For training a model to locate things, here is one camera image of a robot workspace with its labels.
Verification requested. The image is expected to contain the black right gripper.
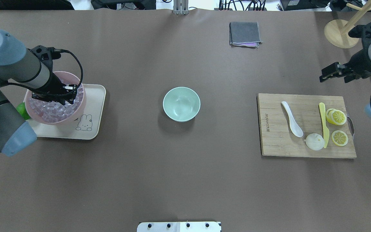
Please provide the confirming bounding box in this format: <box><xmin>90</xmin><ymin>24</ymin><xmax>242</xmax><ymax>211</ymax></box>
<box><xmin>319</xmin><ymin>52</ymin><xmax>371</xmax><ymax>83</ymax></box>

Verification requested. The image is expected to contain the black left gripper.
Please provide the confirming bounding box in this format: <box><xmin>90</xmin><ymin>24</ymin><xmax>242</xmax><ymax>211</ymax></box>
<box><xmin>32</xmin><ymin>72</ymin><xmax>78</xmax><ymax>105</ymax></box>

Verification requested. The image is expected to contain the white ceramic spoon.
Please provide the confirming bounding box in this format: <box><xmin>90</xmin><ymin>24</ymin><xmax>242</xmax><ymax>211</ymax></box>
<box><xmin>281</xmin><ymin>101</ymin><xmax>304</xmax><ymax>138</ymax></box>

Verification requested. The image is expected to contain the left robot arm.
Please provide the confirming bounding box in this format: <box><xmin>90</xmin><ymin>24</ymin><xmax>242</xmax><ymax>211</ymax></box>
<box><xmin>0</xmin><ymin>29</ymin><xmax>83</xmax><ymax>157</ymax></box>

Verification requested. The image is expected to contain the clear ice cubes pile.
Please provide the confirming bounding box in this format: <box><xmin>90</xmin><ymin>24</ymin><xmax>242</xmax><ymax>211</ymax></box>
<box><xmin>27</xmin><ymin>86</ymin><xmax>84</xmax><ymax>123</ymax></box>

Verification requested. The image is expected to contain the pink bowl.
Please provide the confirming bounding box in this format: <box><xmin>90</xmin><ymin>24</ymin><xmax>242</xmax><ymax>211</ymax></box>
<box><xmin>24</xmin><ymin>85</ymin><xmax>87</xmax><ymax>125</ymax></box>

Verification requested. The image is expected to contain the mint green bowl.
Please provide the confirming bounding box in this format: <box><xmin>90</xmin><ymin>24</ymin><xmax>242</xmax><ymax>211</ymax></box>
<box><xmin>162</xmin><ymin>87</ymin><xmax>201</xmax><ymax>123</ymax></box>

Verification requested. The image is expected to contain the yellow plastic knife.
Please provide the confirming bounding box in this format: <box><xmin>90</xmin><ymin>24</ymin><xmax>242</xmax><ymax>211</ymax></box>
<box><xmin>319</xmin><ymin>102</ymin><xmax>330</xmax><ymax>148</ymax></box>

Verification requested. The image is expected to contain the round wooden stand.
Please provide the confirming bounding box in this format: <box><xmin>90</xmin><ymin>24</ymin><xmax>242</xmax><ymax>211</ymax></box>
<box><xmin>324</xmin><ymin>0</ymin><xmax>371</xmax><ymax>49</ymax></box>

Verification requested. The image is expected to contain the green lime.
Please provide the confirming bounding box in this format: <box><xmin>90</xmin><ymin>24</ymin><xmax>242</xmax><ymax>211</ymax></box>
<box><xmin>16</xmin><ymin>102</ymin><xmax>31</xmax><ymax>120</ymax></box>

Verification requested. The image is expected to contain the lower lemon slice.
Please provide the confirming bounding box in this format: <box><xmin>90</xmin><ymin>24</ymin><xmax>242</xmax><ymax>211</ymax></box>
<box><xmin>325</xmin><ymin>108</ymin><xmax>335</xmax><ymax>124</ymax></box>

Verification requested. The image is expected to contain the cream rabbit tray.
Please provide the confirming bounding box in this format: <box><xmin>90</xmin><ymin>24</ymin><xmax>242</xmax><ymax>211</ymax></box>
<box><xmin>28</xmin><ymin>84</ymin><xmax>106</xmax><ymax>140</ymax></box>

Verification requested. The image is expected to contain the single lemon slice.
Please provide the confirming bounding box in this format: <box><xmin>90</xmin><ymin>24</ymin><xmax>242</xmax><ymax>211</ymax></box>
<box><xmin>331</xmin><ymin>130</ymin><xmax>348</xmax><ymax>147</ymax></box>

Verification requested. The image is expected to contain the purple cloth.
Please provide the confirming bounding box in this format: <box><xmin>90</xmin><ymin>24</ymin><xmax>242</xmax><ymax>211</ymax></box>
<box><xmin>231</xmin><ymin>42</ymin><xmax>261</xmax><ymax>49</ymax></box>

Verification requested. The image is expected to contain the aluminium frame post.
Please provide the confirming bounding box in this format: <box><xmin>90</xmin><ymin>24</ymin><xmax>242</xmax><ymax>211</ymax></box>
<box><xmin>172</xmin><ymin>0</ymin><xmax>189</xmax><ymax>15</ymax></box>

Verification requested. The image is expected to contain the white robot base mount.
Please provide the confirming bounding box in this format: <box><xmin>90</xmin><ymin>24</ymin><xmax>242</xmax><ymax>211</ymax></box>
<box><xmin>137</xmin><ymin>221</ymin><xmax>222</xmax><ymax>232</ymax></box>

